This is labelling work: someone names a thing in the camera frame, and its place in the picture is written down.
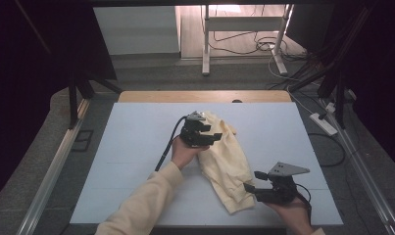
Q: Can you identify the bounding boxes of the black curtain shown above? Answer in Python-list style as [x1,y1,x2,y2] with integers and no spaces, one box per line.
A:
[328,0,395,174]
[0,0,118,207]

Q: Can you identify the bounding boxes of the person's right hand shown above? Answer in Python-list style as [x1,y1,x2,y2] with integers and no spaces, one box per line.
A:
[265,195,314,235]

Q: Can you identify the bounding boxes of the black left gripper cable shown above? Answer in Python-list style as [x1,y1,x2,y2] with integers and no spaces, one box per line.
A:
[154,115,188,172]

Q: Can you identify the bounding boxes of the light blue table mat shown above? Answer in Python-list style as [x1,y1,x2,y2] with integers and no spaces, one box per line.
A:
[70,102,344,227]

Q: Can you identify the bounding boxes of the white desk frame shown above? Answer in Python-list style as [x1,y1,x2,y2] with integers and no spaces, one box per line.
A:
[201,3,294,76]

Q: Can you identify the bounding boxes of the person's left hand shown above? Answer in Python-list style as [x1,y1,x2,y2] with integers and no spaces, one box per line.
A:
[171,136,211,170]

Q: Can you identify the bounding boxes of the white power strip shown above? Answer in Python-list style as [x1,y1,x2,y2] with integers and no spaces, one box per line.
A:
[309,112,339,137]

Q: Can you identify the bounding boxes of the black floor cable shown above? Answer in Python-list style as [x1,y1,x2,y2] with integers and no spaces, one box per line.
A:
[307,131,346,168]

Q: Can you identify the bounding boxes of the black metal stand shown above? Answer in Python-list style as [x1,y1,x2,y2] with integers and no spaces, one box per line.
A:
[287,6,374,130]
[67,70,123,130]

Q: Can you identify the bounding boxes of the cream baby pants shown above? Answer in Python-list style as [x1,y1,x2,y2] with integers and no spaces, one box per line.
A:
[196,111,257,214]

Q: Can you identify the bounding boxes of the black floor frame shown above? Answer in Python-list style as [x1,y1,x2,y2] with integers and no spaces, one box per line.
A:
[71,129,95,153]

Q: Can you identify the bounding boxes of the white floor cable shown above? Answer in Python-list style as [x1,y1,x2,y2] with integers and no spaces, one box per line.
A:
[268,53,317,116]

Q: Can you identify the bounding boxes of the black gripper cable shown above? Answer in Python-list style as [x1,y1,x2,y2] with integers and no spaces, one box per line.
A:
[154,115,188,172]
[296,183,314,226]

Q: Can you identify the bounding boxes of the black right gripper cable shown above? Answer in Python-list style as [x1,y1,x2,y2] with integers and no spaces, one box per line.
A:
[296,183,314,226]

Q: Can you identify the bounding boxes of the white cabinet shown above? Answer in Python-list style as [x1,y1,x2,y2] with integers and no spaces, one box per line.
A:
[93,6,180,56]

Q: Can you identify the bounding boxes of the aluminium rail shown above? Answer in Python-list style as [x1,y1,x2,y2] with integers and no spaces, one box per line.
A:
[17,97,91,235]
[319,97,395,235]

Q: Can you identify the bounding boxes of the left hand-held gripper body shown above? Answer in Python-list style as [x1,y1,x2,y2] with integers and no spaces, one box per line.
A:
[179,111,216,149]

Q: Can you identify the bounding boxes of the wooden table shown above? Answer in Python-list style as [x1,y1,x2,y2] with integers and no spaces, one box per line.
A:
[118,90,293,104]

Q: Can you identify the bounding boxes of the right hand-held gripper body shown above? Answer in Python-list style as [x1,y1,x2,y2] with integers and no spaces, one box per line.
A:
[253,161,311,205]

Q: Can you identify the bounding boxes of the tangle of black cables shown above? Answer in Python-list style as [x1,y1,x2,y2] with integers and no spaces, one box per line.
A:
[201,4,307,62]

